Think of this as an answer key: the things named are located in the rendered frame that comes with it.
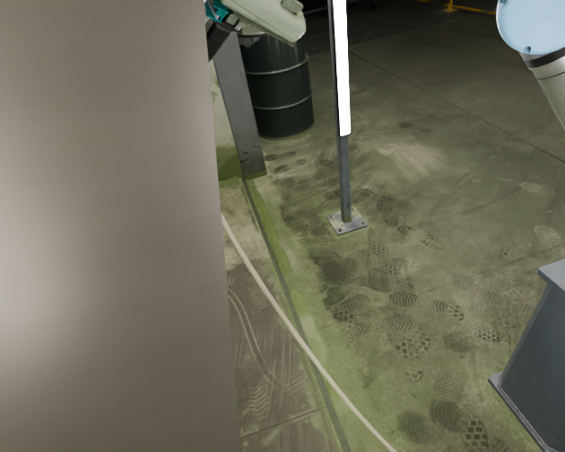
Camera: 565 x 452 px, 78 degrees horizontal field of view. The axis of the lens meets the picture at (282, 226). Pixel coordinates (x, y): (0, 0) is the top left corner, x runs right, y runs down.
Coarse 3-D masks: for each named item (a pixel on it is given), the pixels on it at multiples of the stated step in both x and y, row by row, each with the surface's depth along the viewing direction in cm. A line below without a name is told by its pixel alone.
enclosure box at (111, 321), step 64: (0, 0) 14; (64, 0) 15; (128, 0) 16; (192, 0) 16; (0, 64) 15; (64, 64) 16; (128, 64) 17; (192, 64) 18; (0, 128) 17; (64, 128) 18; (128, 128) 19; (192, 128) 20; (0, 192) 18; (64, 192) 19; (128, 192) 21; (192, 192) 22; (0, 256) 20; (64, 256) 21; (128, 256) 23; (192, 256) 25; (0, 320) 22; (64, 320) 24; (128, 320) 26; (192, 320) 29; (0, 384) 25; (64, 384) 27; (128, 384) 30; (192, 384) 33; (0, 448) 29; (64, 448) 32; (128, 448) 36; (192, 448) 40
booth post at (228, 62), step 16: (224, 48) 215; (224, 64) 220; (240, 64) 222; (224, 80) 226; (240, 80) 228; (224, 96) 232; (240, 96) 234; (240, 112) 241; (240, 128) 248; (256, 128) 251; (240, 144) 255; (256, 144) 258; (240, 160) 262; (256, 160) 266; (256, 176) 274
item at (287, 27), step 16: (208, 0) 51; (224, 0) 51; (240, 0) 52; (256, 0) 52; (272, 0) 54; (288, 0) 55; (224, 16) 56; (240, 16) 55; (256, 16) 55; (272, 16) 55; (288, 16) 56; (208, 32) 57; (224, 32) 57; (240, 32) 57; (272, 32) 59; (288, 32) 59; (208, 48) 60
